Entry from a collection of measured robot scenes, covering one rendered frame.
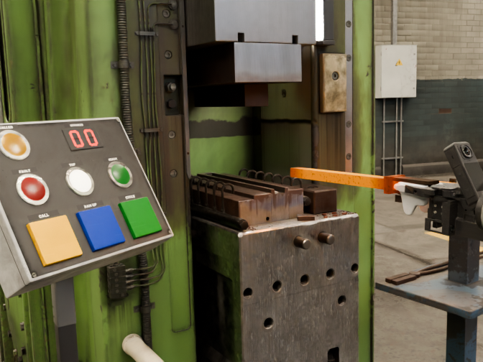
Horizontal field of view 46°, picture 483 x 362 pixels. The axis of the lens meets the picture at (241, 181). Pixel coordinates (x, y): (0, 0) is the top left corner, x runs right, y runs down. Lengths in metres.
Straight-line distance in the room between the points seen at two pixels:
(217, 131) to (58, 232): 1.01
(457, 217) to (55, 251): 0.68
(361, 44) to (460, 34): 7.77
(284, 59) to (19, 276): 0.84
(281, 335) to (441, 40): 8.12
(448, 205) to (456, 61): 8.51
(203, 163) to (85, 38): 0.67
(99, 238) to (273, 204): 0.57
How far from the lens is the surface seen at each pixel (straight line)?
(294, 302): 1.48
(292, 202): 1.49
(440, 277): 1.74
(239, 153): 1.94
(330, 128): 1.73
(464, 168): 1.02
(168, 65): 1.46
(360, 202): 1.85
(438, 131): 9.30
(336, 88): 1.71
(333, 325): 1.59
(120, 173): 1.13
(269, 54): 1.43
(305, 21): 1.51
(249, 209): 1.42
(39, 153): 1.06
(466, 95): 9.62
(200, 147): 1.87
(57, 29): 1.76
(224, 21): 1.37
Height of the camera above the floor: 1.23
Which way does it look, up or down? 8 degrees down
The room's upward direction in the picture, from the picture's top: 2 degrees counter-clockwise
